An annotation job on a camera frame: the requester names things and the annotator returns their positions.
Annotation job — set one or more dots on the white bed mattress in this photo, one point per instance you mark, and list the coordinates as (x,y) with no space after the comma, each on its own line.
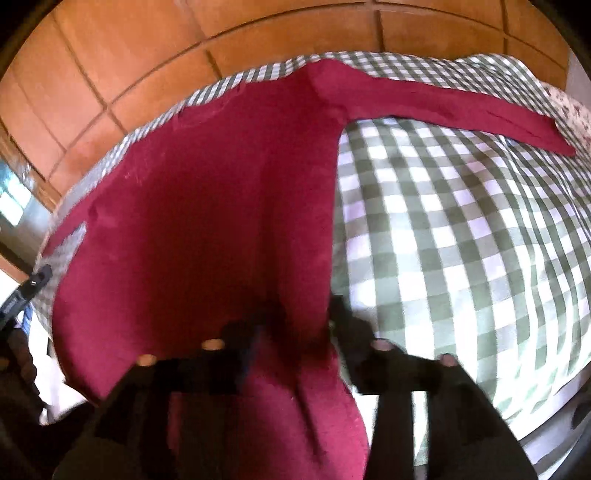
(554,415)

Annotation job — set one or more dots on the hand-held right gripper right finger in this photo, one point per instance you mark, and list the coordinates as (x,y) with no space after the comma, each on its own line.
(344,323)

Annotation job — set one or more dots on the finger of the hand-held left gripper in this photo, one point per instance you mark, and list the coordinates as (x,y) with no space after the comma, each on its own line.
(38,278)

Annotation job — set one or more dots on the dark red garment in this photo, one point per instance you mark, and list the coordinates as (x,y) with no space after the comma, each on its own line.
(207,207)

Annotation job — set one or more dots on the floral patterned cloth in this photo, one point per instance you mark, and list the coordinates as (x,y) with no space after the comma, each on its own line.
(572,115)

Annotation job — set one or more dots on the green white checked bedsheet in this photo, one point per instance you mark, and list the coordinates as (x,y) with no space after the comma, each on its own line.
(438,230)

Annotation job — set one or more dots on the wooden wardrobe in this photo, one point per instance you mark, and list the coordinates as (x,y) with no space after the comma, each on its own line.
(138,60)

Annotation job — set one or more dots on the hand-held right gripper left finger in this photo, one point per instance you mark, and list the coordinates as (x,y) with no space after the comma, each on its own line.
(247,357)

